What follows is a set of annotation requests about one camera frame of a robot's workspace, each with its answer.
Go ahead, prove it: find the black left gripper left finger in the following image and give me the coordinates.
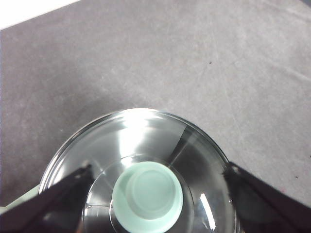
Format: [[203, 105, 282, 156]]
[[0, 164, 95, 233]]

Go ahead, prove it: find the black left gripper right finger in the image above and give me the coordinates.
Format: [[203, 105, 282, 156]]
[[221, 161, 311, 233]]

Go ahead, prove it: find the glass lid with green knob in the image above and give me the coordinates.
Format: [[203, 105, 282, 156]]
[[38, 108, 242, 233]]

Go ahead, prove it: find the green breakfast maker base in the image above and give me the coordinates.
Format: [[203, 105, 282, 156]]
[[0, 184, 42, 216]]

